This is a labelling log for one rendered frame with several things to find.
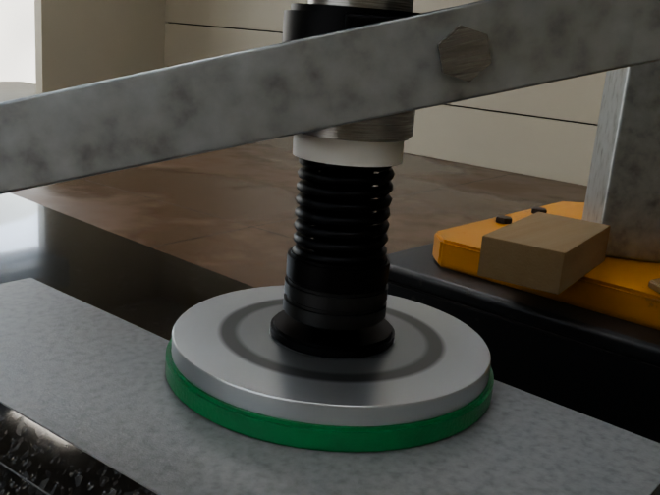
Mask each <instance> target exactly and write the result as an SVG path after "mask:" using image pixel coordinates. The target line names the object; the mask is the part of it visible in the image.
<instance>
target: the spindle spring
mask: <svg viewBox="0 0 660 495"><path fill-rule="evenodd" d="M299 162H300V163H301V164H302V165H303V166H304V167H301V168H300V169H299V171H298V175H299V177H300V178H301V179H302V180H300V181H299V182H298V183H297V189H298V190H299V191H300V193H299V194H298V195H297V197H296V201H297V204H299V205H300V206H298V207H297V208H296V209H295V214H296V215H297V216H298V217H299V218H298V219H297V220H296V221H295V223H294V226H295V228H296V230H297V231H296V232H295V233H294V241H295V242H296V243H297V245H295V246H293V248H292V251H293V253H294V254H296V255H298V256H300V257H302V258H305V259H307V260H311V261H315V262H319V263H325V264H332V265H346V266H348V265H363V264H368V263H372V262H375V261H378V260H380V259H382V258H383V257H384V256H385V254H386V252H387V248H386V247H385V244H386V243H387V242H388V235H387V233H386V232H387V231H388V228H389V226H390V224H389V222H388V220H387V219H388V218H389V217H390V215H391V213H390V208H389V207H388V206H389V205H390V204H391V202H392V197H391V196H390V195H389V193H390V192H391V191H392V190H393V184H392V182H391V180H392V179H393V178H394V175H395V172H394V170H393V169H392V168H391V167H392V166H390V167H354V166H342V165H333V164H325V163H319V162H314V161H309V160H305V159H301V158H299ZM319 170H323V171H333V172H375V171H376V172H378V173H377V174H375V173H373V174H369V175H337V174H325V173H318V171H319ZM317 184H323V185H331V186H348V187H359V186H372V188H366V189H335V188H325V187H320V186H318V185H317ZM374 185H377V186H378V187H376V186H374ZM317 197H323V198H332V199H371V201H363V202H337V201H326V200H319V199H316V198H317ZM376 198H378V199H376ZM315 210H318V211H324V212H334V213H365V212H369V214H366V215H355V216H342V215H329V214H321V213H316V212H315ZM375 211H377V212H375ZM314 224H319V225H326V226H337V227H360V226H368V228H361V229H332V228H323V227H317V226H312V225H314ZM375 224H376V225H375ZM313 237H316V238H322V239H330V240H362V239H367V241H362V242H350V243H341V242H327V241H320V240H316V239H312V238H313ZM305 248H309V249H313V250H318V251H324V252H335V253H357V252H366V251H371V252H369V253H364V254H356V255H332V254H323V253H317V252H312V251H309V250H306V249H305Z"/></svg>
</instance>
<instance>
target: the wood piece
mask: <svg viewBox="0 0 660 495"><path fill-rule="evenodd" d="M610 228H611V227H610V225H605V224H600V223H595V222H590V221H584V220H579V219H575V218H569V217H564V216H559V215H554V214H548V213H543V212H536V213H534V214H531V215H529V216H527V217H524V218H523V219H521V220H518V221H516V222H514V223H511V224H509V225H507V226H504V227H502V228H500V229H497V230H495V231H493V232H490V233H488V234H486V235H483V236H482V241H481V249H480V256H479V263H478V270H477V275H478V276H482V277H486V278H490V279H495V280H499V281H503V282H507V283H511V284H515V285H519V286H524V287H528V288H532V289H535V290H539V291H543V292H547V293H552V294H556V295H559V294H561V293H562V292H563V291H565V290H566V289H567V288H569V287H570V286H571V285H572V284H573V283H575V282H576V281H577V280H579V279H580V278H581V277H583V276H584V275H586V274H587V273H588V272H590V271H591V270H592V269H594V268H595V267H596V266H598V265H599V264H601V263H602V262H603V261H604V260H605V255H606V249H607V245H608V239H609V233H610Z"/></svg>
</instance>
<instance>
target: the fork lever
mask: <svg viewBox="0 0 660 495"><path fill-rule="evenodd" d="M659 60H660V0H482V1H477V2H473V3H468V4H464V5H459V6H455V7H450V8H445V9H440V10H436V11H431V12H426V13H422V14H417V15H412V16H407V17H403V18H398V19H394V20H389V21H385V22H380V23H375V24H370V25H366V26H361V27H352V28H348V29H343V30H338V31H333V32H329V33H324V34H319V35H315V36H311V37H306V38H301V39H296V40H292V41H287V42H282V43H277V44H273V45H268V46H263V47H258V48H254V49H250V50H245V51H240V52H236V53H231V54H226V55H221V56H217V57H212V58H207V59H202V60H198V61H193V62H188V63H184V64H180V65H175V66H170V67H165V68H161V69H156V70H151V71H147V72H142V73H137V74H132V75H128V76H123V77H118V78H114V79H110V80H105V81H100V82H92V83H87V84H82V85H77V86H73V87H68V88H63V89H58V90H54V91H49V92H44V93H40V94H36V95H31V96H26V97H21V98H17V99H12V100H7V101H2V102H0V194H3V193H12V192H17V191H22V190H27V189H32V188H37V187H42V186H47V185H52V184H56V183H61V182H66V181H71V180H75V179H80V178H85V177H90V176H95V175H100V174H105V173H109V172H114V171H119V170H124V169H129V168H134V167H138V166H143V165H148V164H153V163H158V162H162V161H167V160H172V159H177V158H182V157H187V156H192V155H197V154H201V153H206V152H211V151H216V150H220V149H225V148H230V147H235V146H240V145H245V144H250V143H255V142H260V141H265V140H270V139H274V138H282V137H287V136H292V135H297V134H302V133H307V132H312V131H317V130H322V129H326V128H331V127H336V126H341V125H346V124H350V123H355V122H360V121H365V120H370V119H375V118H379V117H384V116H389V115H394V114H399V113H404V112H409V111H413V110H418V109H423V108H428V107H432V106H437V105H442V104H447V103H452V102H457V101H462V100H467V99H472V98H476V97H481V96H485V95H490V94H495V93H500V92H505V91H510V90H515V89H520V88H525V87H530V86H535V85H539V84H544V83H552V82H557V81H562V80H567V79H572V78H577V77H582V76H587V75H591V74H596V73H601V72H606V71H611V70H616V69H621V68H625V67H630V66H635V65H640V64H644V63H649V62H654V61H659Z"/></svg>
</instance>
